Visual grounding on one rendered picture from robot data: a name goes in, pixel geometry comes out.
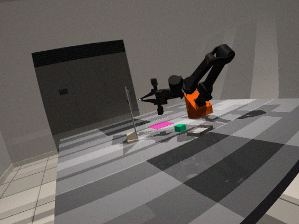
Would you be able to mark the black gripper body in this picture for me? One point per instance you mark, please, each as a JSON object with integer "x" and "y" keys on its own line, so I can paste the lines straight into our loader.
{"x": 155, "y": 83}

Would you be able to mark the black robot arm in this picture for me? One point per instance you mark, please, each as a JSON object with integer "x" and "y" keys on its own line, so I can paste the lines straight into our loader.
{"x": 224, "y": 55}

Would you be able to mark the green cube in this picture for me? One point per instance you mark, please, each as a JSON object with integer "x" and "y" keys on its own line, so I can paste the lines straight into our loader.
{"x": 180, "y": 128}

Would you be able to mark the magenta flat square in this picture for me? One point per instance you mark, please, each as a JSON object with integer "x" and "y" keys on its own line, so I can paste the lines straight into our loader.
{"x": 160, "y": 125}

